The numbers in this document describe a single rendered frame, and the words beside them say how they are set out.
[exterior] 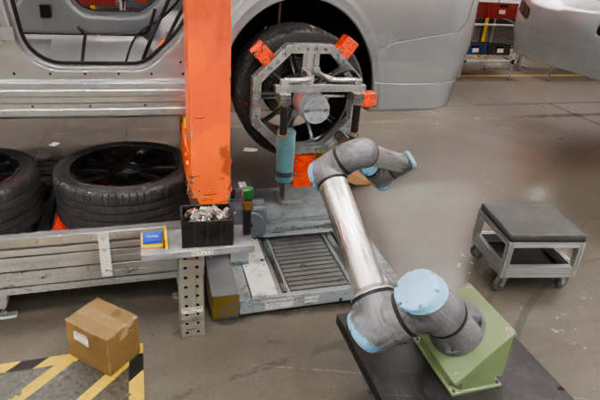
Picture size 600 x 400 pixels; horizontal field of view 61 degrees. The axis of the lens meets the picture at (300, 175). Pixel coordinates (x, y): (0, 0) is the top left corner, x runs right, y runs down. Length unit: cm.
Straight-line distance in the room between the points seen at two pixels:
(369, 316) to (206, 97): 99
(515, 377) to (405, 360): 36
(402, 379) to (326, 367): 49
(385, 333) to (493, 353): 33
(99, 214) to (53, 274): 31
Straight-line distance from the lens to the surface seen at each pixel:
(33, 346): 240
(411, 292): 160
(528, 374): 195
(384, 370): 179
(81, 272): 241
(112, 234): 230
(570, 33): 442
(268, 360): 219
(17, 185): 254
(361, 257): 174
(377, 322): 165
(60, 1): 422
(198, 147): 204
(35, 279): 245
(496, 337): 174
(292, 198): 284
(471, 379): 177
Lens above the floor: 154
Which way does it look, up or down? 24 degrees down
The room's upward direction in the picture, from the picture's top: 4 degrees clockwise
